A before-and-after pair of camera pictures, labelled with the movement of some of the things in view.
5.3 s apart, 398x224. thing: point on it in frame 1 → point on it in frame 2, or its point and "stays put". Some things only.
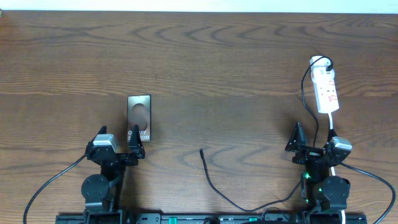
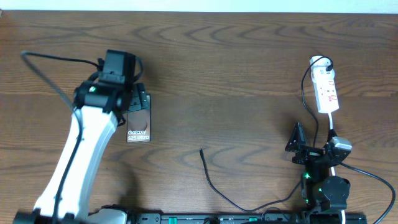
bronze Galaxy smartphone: x=138 y=112 stays put
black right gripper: x=309 y=154 stays put
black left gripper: x=138 y=152 → x=140 y=96
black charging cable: x=249 y=211 stays put
